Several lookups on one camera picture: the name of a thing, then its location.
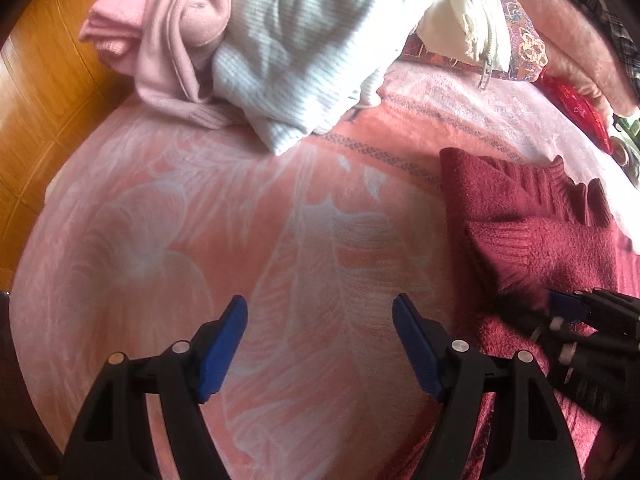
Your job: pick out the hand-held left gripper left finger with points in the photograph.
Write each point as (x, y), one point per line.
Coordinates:
(222, 350)

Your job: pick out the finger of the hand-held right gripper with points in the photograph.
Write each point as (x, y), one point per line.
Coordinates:
(585, 360)
(567, 305)

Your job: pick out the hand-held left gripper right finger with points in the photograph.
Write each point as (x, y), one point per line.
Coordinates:
(415, 345)

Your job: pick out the maroon knit sweater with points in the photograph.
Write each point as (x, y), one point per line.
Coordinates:
(530, 240)

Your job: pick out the pink printed blanket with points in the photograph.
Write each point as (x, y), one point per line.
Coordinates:
(300, 240)

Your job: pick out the green and white object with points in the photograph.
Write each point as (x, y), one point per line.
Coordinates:
(629, 145)

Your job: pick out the red patterned cloth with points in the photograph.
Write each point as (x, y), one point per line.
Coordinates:
(580, 105)

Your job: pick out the paisley patterned cloth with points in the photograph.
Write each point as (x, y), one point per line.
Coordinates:
(525, 45)

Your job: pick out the pink fuzzy quilt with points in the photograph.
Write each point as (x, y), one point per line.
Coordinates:
(565, 25)

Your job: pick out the cream zippered jacket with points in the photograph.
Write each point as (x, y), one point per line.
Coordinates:
(465, 15)

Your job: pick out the white ribbed knit sweater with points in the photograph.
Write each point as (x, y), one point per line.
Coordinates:
(310, 50)

